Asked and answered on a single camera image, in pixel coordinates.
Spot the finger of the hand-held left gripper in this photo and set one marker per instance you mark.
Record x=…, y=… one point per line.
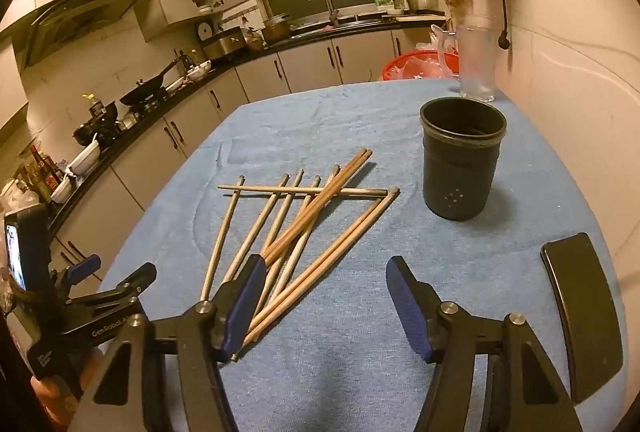
x=135, y=277
x=85, y=266

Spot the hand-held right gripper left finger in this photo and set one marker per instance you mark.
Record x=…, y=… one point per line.
x=245, y=302

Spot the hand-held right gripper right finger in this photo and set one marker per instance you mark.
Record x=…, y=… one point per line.
x=407, y=307

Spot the pile of wooden chopsticks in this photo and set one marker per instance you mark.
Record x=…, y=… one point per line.
x=300, y=222

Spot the black plastic cup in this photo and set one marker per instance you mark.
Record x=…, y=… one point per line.
x=460, y=162

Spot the person's left hand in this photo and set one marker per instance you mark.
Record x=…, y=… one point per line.
x=55, y=404

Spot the small white bowl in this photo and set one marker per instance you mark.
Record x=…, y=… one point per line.
x=61, y=188

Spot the row of sauce bottles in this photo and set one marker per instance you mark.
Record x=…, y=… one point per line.
x=42, y=172

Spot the large white bowl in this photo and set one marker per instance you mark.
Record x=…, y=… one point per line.
x=85, y=160

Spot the black pot with ladle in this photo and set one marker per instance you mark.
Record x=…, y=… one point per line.
x=97, y=125

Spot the yellow capped oil bottle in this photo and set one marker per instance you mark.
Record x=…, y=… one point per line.
x=95, y=106

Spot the black kitchen countertop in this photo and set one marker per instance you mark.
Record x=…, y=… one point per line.
x=165, y=107

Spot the black wok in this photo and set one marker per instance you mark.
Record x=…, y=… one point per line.
x=145, y=90

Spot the blue tablecloth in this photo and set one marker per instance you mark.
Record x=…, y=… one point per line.
x=350, y=122

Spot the red plastic basin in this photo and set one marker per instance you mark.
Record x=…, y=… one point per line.
x=400, y=65

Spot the beige lower cabinets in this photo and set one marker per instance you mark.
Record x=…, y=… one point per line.
x=310, y=62

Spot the range hood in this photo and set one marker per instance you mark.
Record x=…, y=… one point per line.
x=85, y=12

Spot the clear plastic mug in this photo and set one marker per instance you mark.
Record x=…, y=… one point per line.
x=477, y=62

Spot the round dial kitchen scale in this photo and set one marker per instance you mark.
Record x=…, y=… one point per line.
x=206, y=32

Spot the white plastic bag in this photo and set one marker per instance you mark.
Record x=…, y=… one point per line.
x=442, y=45

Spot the metal cooking pot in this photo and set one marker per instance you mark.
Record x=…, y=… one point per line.
x=276, y=30

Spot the steel kitchen sink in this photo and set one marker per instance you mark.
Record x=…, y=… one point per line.
x=345, y=25

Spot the wooden cutting board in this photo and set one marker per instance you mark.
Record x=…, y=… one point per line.
x=420, y=17

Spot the metal sink faucet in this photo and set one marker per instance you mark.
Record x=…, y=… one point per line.
x=326, y=0

